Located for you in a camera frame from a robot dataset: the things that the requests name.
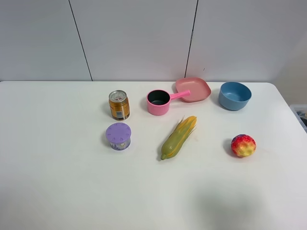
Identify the pink square plate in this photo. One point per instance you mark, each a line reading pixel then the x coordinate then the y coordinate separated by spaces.
pixel 199 89

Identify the orange drink can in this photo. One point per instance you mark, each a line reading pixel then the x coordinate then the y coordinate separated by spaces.
pixel 119 105

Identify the blue bowl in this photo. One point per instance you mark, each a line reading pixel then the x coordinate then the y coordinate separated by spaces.
pixel 234 96

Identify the pink toy saucepan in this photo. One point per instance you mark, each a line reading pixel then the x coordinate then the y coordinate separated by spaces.
pixel 158 101

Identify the purple lidded round tin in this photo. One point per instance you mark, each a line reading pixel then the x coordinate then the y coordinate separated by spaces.
pixel 118 135

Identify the red yellow strawberry ball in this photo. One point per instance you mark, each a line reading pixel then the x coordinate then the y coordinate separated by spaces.
pixel 243 145

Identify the toy corn cob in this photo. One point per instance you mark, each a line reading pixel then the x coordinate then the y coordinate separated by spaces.
pixel 175 141

